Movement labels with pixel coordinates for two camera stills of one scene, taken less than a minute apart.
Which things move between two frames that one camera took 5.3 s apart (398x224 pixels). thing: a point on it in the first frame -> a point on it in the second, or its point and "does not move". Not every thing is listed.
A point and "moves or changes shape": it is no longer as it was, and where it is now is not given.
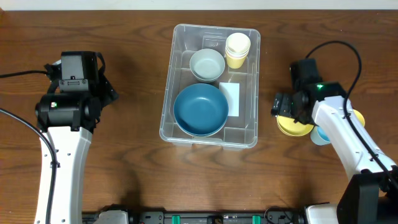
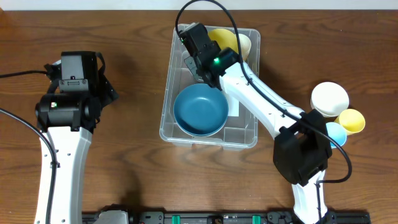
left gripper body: [109, 92] does not move
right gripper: [278, 106] -> [193, 64]
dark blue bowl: [201, 109] does not move
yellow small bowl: [286, 126] moves or changes shape
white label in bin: [231, 92] does not move
